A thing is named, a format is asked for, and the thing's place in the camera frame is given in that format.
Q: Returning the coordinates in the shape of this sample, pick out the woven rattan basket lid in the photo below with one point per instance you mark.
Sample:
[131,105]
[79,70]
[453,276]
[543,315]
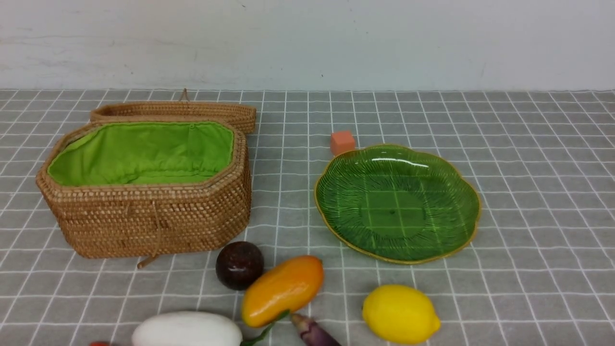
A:
[242,117]

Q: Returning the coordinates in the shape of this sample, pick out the white radish with green stem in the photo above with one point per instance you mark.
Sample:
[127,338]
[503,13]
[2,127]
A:
[195,328]

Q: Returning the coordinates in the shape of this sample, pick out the green glass leaf plate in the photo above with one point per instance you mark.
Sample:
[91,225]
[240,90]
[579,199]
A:
[395,204]

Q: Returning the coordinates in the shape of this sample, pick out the purple eggplant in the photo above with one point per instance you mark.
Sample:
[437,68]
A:
[310,331]

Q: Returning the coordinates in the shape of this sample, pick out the woven rattan basket green lining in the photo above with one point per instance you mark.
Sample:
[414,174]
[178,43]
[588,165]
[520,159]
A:
[149,186]

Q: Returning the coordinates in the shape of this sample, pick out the yellow lemon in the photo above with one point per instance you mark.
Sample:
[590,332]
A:
[400,314]

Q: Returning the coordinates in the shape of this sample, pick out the orange yellow mango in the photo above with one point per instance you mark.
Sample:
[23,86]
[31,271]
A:
[288,286]

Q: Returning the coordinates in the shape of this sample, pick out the dark purple passion fruit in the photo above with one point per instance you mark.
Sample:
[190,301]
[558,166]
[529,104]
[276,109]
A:
[239,264]

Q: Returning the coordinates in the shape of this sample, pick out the small orange cube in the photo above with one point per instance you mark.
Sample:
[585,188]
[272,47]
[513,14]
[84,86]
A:
[341,142]

